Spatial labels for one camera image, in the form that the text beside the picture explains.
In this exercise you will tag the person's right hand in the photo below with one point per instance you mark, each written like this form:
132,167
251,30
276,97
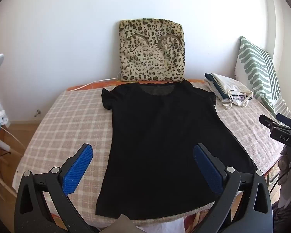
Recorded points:
285,161

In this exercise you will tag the dark green folded cloth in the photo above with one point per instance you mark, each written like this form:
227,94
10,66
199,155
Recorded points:
214,85

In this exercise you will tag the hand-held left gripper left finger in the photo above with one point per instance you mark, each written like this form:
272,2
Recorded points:
78,172

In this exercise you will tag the green striped pillow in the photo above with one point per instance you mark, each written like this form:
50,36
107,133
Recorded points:
254,68

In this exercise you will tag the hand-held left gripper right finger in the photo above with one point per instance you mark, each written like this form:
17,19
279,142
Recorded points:
208,172

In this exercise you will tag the black t-shirt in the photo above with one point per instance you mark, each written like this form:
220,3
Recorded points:
160,138

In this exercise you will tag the cream tote bag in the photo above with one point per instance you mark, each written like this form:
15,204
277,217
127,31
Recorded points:
231,83

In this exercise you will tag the brown cloth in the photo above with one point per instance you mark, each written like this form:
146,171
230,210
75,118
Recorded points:
123,224

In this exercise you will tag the leopard print cushion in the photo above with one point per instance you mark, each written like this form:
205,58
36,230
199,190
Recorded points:
151,53

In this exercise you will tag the white power strip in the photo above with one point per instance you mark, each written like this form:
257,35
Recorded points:
4,145

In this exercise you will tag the metal door stop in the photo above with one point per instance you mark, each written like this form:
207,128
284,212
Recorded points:
37,112

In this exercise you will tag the white folded cloth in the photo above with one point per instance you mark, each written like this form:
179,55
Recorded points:
209,87

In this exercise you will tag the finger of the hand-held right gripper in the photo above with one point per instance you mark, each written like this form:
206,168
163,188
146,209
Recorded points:
269,122
285,119

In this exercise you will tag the plaid blanket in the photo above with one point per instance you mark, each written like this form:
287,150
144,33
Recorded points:
70,121

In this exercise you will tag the orange bed sheet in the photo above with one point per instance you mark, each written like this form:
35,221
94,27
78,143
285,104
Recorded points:
87,87

